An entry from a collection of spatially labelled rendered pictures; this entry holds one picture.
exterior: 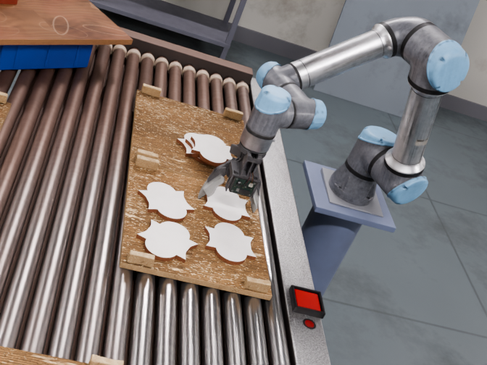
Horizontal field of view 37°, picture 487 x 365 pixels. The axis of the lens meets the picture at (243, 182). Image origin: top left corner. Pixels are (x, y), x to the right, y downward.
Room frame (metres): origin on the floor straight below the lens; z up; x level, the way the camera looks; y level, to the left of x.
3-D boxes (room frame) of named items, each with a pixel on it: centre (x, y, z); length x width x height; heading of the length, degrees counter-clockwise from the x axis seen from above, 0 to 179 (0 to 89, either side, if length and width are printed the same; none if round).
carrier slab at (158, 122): (1.87, 0.19, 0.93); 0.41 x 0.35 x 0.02; 17
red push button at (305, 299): (1.37, -0.24, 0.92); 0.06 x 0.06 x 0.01; 16
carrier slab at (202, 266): (1.47, 0.07, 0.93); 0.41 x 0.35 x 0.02; 17
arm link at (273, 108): (1.57, 0.01, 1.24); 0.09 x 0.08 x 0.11; 132
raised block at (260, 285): (1.32, -0.12, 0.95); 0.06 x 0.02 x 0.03; 107
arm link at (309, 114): (1.65, -0.05, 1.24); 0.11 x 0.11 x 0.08; 42
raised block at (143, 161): (1.62, 0.25, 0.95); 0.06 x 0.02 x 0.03; 107
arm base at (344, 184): (2.06, -0.32, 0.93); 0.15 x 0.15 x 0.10
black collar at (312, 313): (1.37, -0.24, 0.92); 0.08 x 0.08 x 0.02; 16
